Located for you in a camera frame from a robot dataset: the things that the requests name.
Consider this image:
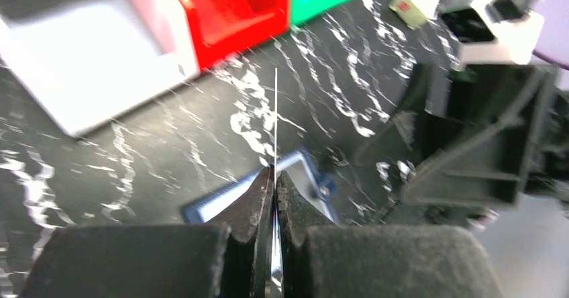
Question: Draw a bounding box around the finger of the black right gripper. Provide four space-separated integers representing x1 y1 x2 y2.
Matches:
401 64 558 208
353 64 450 166

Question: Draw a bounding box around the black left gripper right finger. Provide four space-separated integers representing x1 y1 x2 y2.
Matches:
276 172 503 297

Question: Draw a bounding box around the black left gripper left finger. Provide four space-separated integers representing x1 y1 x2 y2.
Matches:
20 166 274 297

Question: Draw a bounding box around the black VIP card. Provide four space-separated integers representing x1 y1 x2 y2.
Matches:
270 68 283 297

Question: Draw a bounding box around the blue card holder wallet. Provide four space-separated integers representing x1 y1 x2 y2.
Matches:
180 148 339 224

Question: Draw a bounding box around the white box with red logo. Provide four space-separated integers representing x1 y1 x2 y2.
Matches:
389 0 450 31

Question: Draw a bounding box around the red plastic bin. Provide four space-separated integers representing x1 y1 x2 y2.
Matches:
179 0 290 70

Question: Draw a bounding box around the white plastic bin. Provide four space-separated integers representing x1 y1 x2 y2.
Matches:
1 0 200 137

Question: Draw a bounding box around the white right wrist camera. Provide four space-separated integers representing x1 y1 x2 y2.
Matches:
439 0 545 69

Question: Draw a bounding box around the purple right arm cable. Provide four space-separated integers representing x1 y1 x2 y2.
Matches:
531 46 569 71

